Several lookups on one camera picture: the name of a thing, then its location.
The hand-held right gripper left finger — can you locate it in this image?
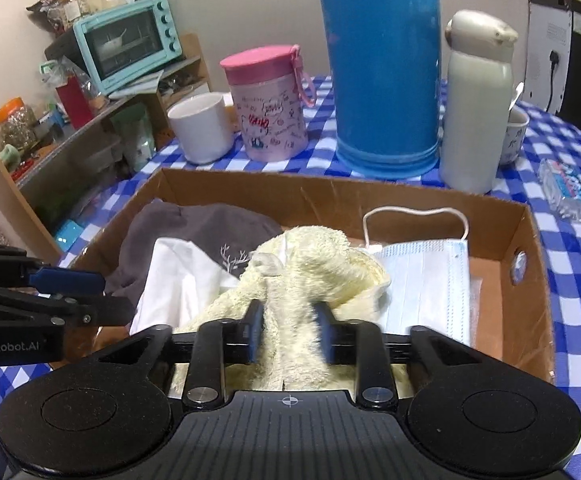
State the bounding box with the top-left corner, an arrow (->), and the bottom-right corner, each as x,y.
90,300 -> 267,411

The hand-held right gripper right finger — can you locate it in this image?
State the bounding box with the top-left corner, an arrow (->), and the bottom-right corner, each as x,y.
314,301 -> 493,411

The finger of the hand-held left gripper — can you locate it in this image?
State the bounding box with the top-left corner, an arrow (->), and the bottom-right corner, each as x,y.
0,239 -> 107,295
0,280 -> 136,328

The pale yellow towel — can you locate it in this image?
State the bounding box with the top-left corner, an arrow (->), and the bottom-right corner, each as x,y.
170,225 -> 412,394

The white cloth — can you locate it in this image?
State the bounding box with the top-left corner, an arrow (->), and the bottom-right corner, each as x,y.
129,237 -> 244,337

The dark grey garment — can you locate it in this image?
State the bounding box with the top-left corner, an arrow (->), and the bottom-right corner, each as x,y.
105,199 -> 284,307

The blue face mask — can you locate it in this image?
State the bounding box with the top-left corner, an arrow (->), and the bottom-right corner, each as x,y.
362,205 -> 473,349

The brown cardboard box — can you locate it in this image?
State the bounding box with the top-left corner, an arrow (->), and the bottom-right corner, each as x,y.
58,167 -> 556,387

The blue packet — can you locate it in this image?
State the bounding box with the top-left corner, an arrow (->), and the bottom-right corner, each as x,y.
54,219 -> 92,254

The wooden shelf unit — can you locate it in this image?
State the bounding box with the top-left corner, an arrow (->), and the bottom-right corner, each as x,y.
0,33 -> 212,267

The clear plastic container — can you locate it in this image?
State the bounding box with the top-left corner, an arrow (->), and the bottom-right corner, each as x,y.
110,104 -> 156,174

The orange lidded jar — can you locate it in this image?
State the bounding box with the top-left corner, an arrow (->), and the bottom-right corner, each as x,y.
0,97 -> 39,151

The red box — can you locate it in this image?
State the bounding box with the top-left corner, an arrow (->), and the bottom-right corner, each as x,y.
55,75 -> 96,129

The white mug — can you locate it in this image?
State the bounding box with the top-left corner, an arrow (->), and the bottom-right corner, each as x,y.
166,92 -> 236,165

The pink lidded cup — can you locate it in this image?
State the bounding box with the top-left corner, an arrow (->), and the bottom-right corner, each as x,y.
219,43 -> 317,164

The teal toaster oven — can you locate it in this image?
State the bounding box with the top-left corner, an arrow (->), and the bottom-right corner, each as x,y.
72,0 -> 184,96

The blue white checkered tablecloth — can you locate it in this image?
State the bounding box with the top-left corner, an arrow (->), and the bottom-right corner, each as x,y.
0,75 -> 581,480

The white insulated bottle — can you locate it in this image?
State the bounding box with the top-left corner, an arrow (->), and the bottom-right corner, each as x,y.
439,9 -> 520,196

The blue thermos flask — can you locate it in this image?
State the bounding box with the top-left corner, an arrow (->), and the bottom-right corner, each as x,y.
312,0 -> 444,180

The clear tissue packet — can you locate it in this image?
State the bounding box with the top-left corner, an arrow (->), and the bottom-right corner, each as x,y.
537,158 -> 581,225

